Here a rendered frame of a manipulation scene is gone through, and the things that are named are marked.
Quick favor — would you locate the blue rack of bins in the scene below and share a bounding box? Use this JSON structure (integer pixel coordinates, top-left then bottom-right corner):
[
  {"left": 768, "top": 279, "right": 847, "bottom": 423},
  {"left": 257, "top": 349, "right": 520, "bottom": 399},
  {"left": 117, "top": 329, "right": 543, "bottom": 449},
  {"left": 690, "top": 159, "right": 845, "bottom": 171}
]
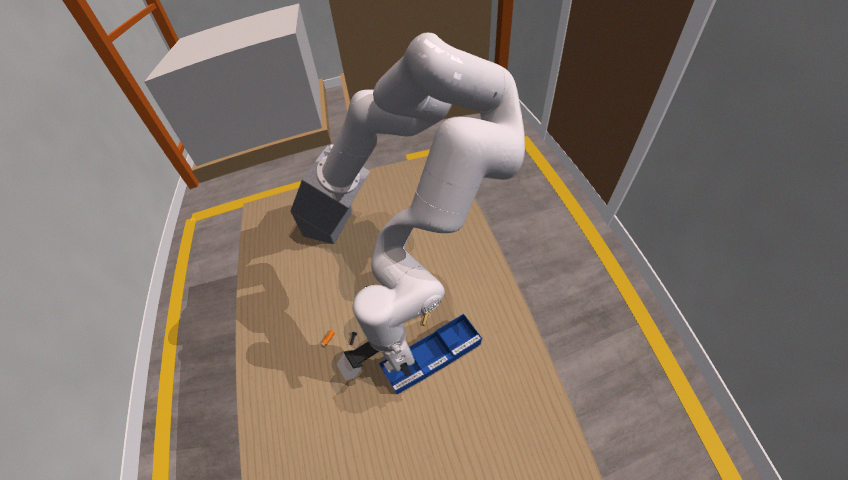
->
[{"left": 379, "top": 314, "right": 482, "bottom": 394}]

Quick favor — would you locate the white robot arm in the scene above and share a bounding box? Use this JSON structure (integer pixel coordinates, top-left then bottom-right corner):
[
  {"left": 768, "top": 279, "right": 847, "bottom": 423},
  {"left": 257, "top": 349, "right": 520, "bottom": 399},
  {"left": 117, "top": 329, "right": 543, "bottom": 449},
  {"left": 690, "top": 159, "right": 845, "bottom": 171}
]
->
[{"left": 316, "top": 33, "right": 525, "bottom": 380}]

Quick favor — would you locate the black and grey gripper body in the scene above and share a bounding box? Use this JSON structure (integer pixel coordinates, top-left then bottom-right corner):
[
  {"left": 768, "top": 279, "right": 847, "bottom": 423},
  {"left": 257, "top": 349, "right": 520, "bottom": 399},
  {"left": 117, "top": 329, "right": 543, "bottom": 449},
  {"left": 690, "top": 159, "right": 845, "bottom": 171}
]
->
[{"left": 376, "top": 338, "right": 415, "bottom": 372}]

